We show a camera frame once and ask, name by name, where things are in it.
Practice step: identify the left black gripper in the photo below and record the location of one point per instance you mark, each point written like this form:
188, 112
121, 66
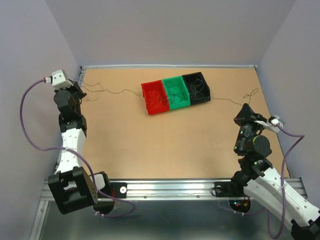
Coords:
77, 89

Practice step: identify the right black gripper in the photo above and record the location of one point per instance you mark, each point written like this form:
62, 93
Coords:
246, 115

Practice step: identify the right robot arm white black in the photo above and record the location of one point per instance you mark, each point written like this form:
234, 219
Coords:
258, 178

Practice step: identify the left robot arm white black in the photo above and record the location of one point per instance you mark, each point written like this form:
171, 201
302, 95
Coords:
71, 186

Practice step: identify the black plastic bin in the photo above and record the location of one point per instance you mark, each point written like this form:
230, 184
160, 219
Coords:
199, 91

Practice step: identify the green plastic bin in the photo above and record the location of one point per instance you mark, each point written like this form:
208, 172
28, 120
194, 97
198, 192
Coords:
177, 92

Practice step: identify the red plastic bin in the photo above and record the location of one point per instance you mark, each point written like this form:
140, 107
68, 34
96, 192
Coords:
155, 97

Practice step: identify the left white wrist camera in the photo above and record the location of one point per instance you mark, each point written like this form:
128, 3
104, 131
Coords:
60, 79

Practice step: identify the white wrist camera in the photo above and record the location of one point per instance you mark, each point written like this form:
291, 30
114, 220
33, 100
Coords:
274, 123
60, 79

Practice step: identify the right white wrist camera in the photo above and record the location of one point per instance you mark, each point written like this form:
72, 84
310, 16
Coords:
274, 123

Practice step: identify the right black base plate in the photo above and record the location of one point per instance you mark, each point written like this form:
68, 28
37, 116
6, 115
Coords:
228, 189

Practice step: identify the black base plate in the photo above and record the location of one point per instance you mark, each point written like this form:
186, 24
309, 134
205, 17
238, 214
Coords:
114, 189
228, 189

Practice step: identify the aluminium mounting rail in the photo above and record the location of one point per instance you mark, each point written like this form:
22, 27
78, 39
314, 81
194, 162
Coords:
169, 189

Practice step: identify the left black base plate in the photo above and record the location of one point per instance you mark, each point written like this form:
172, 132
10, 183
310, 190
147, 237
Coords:
114, 189

